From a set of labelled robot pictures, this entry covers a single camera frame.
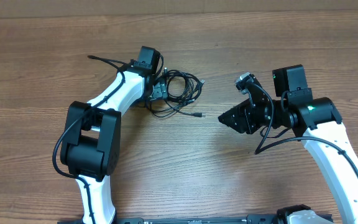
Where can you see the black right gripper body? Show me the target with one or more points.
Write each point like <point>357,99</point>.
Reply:
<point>260,116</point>

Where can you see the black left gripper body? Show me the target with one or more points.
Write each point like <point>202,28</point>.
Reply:
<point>160,90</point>

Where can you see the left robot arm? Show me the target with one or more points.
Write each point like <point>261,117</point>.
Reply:
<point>88,149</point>

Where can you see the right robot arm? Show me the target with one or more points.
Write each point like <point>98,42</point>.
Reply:
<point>316,123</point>

